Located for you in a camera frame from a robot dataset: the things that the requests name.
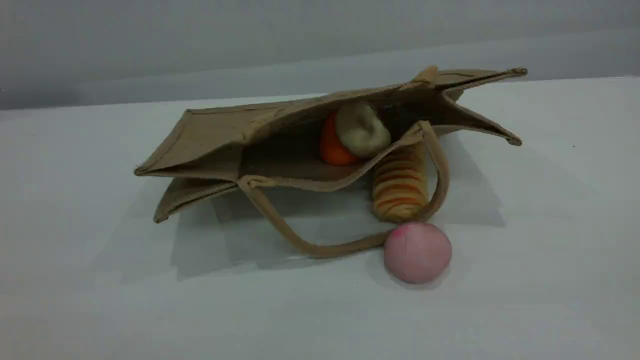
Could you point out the orange fruit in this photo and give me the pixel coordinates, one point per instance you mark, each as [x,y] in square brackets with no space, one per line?
[332,147]

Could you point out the beige garlic-shaped toy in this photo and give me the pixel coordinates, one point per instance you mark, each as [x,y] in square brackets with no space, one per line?
[362,131]

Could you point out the brown jute tote bag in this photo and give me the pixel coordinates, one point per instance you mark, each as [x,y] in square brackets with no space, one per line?
[240,135]

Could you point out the striped orange bread roll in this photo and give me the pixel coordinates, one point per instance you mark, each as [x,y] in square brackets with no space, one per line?
[400,187]

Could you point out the pink round bun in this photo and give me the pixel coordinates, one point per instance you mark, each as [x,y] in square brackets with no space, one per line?
[418,254]

